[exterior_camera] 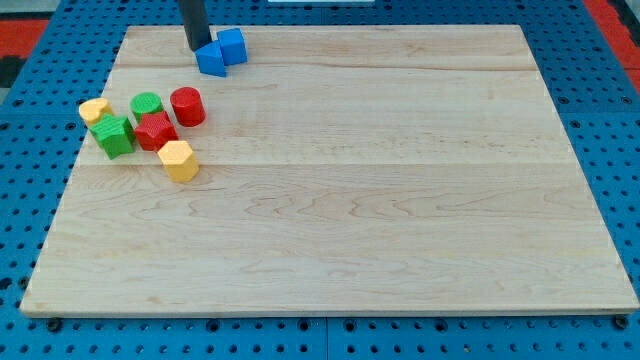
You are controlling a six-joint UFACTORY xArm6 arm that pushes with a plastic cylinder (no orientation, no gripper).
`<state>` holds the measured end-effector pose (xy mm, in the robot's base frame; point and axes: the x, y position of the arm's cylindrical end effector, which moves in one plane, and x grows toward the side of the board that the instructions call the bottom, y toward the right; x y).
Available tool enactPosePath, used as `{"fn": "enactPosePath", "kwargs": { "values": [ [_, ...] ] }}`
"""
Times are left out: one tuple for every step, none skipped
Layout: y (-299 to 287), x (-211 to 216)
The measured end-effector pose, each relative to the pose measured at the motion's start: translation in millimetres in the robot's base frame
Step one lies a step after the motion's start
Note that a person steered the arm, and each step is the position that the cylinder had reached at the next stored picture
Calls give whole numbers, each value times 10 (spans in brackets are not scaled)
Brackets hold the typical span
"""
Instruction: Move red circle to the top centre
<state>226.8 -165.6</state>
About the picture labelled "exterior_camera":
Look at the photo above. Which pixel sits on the blue cube block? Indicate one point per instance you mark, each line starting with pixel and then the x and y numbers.
pixel 233 46

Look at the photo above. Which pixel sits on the yellow hexagon block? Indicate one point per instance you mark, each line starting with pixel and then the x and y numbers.
pixel 179 161

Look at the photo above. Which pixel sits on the green cylinder block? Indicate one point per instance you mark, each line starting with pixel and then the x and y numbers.
pixel 145 103

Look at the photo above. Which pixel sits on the red star block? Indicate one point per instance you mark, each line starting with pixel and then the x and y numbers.
pixel 155 130

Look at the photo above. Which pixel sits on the green star block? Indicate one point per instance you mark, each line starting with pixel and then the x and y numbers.
pixel 114 135

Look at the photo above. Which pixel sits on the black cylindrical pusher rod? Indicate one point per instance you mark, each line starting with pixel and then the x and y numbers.
pixel 195 23

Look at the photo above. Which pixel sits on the yellow heart block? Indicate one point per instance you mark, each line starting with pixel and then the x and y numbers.
pixel 92 111

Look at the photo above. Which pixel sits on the light wooden board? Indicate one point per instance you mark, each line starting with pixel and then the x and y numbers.
pixel 394 171

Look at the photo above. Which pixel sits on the blue triangle block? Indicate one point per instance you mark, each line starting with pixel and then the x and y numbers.
pixel 210 60

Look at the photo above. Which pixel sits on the red cylinder block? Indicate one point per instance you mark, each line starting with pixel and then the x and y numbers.
pixel 188 106

